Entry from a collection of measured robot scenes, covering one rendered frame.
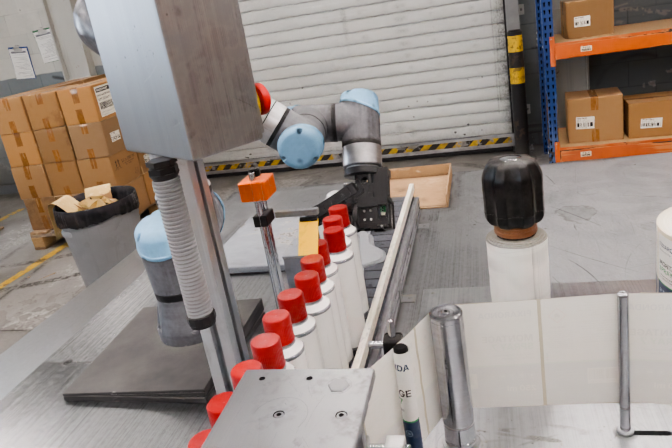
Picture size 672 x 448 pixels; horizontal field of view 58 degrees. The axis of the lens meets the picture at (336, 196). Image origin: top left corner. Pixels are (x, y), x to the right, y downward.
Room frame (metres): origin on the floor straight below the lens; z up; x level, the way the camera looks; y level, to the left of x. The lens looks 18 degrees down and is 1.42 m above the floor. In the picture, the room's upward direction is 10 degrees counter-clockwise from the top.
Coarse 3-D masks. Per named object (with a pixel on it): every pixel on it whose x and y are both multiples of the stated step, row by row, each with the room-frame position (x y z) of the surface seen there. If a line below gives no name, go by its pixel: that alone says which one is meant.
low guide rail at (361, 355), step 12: (408, 192) 1.51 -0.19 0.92; (408, 204) 1.43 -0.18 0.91; (396, 228) 1.27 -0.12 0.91; (396, 240) 1.20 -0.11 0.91; (396, 252) 1.18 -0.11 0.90; (384, 264) 1.09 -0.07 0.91; (384, 276) 1.04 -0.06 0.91; (384, 288) 1.01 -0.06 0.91; (372, 312) 0.91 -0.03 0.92; (372, 324) 0.88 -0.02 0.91; (372, 336) 0.86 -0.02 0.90; (360, 348) 0.81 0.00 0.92; (360, 360) 0.78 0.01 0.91
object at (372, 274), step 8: (392, 200) 1.57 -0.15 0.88; (400, 200) 1.56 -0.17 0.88; (400, 208) 1.49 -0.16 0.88; (392, 216) 1.44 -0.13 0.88; (408, 216) 1.43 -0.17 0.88; (376, 232) 1.35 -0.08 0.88; (384, 232) 1.35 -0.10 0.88; (392, 232) 1.34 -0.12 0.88; (376, 240) 1.30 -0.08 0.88; (384, 240) 1.30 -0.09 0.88; (400, 240) 1.28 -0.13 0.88; (384, 248) 1.25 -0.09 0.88; (376, 264) 1.17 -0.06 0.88; (368, 272) 1.14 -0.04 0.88; (376, 272) 1.14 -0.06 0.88; (392, 272) 1.12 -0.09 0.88; (368, 280) 1.10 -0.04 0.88; (376, 280) 1.10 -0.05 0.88; (368, 288) 1.07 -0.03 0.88; (376, 288) 1.06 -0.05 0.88; (368, 296) 1.04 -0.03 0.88; (384, 296) 1.03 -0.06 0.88; (368, 304) 1.01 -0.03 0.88; (384, 304) 1.03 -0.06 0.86; (368, 312) 0.98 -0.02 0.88; (376, 328) 0.92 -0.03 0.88; (368, 352) 0.85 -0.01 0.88; (368, 360) 0.83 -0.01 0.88
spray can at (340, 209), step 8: (336, 208) 0.98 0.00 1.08; (344, 208) 0.98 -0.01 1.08; (344, 216) 0.97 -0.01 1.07; (344, 224) 0.97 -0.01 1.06; (352, 232) 0.97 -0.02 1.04; (352, 240) 0.97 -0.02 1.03; (360, 256) 0.98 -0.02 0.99; (360, 264) 0.98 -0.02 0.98; (360, 272) 0.97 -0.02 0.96; (360, 280) 0.97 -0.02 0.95; (360, 288) 0.97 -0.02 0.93
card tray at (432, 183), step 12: (396, 168) 1.91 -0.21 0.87; (408, 168) 1.90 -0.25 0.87; (420, 168) 1.89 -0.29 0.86; (432, 168) 1.88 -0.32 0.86; (444, 168) 1.87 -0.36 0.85; (396, 180) 1.89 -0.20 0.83; (408, 180) 1.87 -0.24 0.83; (420, 180) 1.85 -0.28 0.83; (432, 180) 1.83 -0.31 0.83; (444, 180) 1.81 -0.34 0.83; (396, 192) 1.77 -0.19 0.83; (420, 192) 1.73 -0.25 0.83; (432, 192) 1.71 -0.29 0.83; (444, 192) 1.69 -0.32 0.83; (420, 204) 1.63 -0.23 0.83; (432, 204) 1.61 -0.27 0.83; (444, 204) 1.59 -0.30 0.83
